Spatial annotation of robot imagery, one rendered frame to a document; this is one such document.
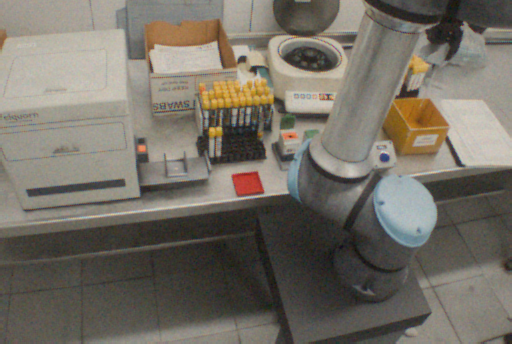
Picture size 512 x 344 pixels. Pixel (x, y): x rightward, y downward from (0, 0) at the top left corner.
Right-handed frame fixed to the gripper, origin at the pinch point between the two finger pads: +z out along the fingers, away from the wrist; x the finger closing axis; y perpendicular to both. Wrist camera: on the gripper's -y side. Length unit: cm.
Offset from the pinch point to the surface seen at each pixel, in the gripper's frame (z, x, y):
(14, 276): 113, -23, 138
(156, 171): 22, 9, 72
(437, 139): 20.1, 6.9, -4.6
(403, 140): 20.5, 5.9, 5.8
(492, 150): 24.1, 9.4, -24.6
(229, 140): 23, -2, 53
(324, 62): 15.2, -24.8, 20.1
